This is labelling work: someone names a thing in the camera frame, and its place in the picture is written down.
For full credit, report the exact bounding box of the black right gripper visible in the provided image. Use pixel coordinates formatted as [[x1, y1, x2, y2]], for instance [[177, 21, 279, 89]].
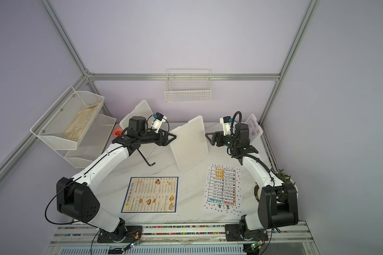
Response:
[[206, 131, 239, 150]]

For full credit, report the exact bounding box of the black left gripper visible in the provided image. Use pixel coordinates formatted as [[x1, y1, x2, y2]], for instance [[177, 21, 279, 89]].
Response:
[[139, 129, 177, 147]]

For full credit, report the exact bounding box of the large white board front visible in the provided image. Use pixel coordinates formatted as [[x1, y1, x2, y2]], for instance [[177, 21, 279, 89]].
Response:
[[170, 115, 209, 173]]

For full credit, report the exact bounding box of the large white board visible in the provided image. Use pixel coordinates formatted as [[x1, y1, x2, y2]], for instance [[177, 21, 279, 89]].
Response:
[[170, 115, 209, 173], [119, 100, 153, 129]]

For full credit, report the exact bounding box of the small special menu flyer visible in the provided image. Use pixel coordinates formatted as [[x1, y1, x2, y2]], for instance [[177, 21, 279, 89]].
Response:
[[247, 120, 262, 142]]

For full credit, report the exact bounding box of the narrow white rack box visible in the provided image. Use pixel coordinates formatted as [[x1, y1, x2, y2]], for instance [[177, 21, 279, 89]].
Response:
[[245, 114, 263, 146]]

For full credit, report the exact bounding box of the dotted table price menu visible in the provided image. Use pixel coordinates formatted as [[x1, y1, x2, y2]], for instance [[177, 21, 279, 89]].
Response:
[[203, 164, 242, 217]]

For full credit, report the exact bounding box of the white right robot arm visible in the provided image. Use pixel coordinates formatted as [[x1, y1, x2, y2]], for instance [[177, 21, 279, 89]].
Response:
[[205, 111, 299, 233]]

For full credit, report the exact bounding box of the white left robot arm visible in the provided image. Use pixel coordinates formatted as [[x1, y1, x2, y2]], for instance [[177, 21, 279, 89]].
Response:
[[52, 113, 176, 239]]

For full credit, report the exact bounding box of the black allen key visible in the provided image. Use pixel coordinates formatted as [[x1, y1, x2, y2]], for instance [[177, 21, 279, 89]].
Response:
[[137, 149, 156, 167]]

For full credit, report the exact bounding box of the large white board rear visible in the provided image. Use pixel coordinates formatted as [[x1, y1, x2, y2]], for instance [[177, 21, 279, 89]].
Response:
[[119, 100, 153, 129]]

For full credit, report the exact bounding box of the pink plastic cup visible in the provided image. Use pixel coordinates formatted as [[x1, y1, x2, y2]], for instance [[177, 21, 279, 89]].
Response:
[[112, 126, 123, 138]]

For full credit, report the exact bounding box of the large dim sum menu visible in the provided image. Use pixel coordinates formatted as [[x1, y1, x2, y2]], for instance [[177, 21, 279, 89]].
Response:
[[121, 177, 179, 214]]

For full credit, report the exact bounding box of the potted green plant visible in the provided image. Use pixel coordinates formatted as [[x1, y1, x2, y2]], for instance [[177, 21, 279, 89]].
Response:
[[253, 169, 299, 202]]

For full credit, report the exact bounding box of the beige cloth in shelf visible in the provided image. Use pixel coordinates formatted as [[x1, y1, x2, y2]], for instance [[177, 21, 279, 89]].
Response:
[[62, 103, 100, 142]]

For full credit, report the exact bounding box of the upper white mesh shelf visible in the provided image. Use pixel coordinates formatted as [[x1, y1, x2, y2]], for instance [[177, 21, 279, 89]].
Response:
[[30, 87, 104, 150]]

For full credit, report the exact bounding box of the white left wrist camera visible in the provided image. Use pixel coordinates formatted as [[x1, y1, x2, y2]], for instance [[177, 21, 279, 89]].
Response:
[[151, 112, 167, 133]]

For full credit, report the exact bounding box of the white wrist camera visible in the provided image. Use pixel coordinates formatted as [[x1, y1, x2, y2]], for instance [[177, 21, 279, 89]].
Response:
[[220, 116, 233, 136], [151, 112, 167, 133]]

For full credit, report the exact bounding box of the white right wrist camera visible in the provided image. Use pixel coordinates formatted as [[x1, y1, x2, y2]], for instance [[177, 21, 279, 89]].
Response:
[[220, 116, 233, 136]]

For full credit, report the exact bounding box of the white wire wall basket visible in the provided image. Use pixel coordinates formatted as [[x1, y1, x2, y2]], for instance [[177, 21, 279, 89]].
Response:
[[164, 69, 212, 103]]

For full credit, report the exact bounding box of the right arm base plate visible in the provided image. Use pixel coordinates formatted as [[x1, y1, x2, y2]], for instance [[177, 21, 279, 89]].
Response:
[[224, 224, 269, 241]]

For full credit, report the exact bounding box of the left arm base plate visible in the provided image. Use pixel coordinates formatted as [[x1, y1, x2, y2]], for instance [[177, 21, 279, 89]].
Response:
[[96, 225, 143, 243]]

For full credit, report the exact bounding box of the aluminium front rail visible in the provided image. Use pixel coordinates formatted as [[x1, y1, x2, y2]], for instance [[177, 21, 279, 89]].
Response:
[[49, 222, 314, 247]]

